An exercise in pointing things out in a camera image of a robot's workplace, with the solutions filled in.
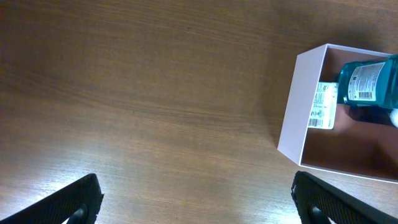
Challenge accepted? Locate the white cardboard box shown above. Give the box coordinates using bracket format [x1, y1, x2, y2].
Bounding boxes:
[277, 44, 397, 182]

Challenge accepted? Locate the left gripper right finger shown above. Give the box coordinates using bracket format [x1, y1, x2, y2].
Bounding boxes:
[291, 171, 397, 224]

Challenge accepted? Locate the teal mouthwash bottle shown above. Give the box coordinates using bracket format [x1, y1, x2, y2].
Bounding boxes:
[338, 55, 397, 109]

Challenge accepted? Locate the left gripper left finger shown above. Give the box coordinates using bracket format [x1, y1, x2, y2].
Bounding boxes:
[1, 174, 104, 224]

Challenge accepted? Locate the clear foaming soap pump bottle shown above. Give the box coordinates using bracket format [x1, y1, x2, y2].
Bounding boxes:
[389, 108, 398, 128]

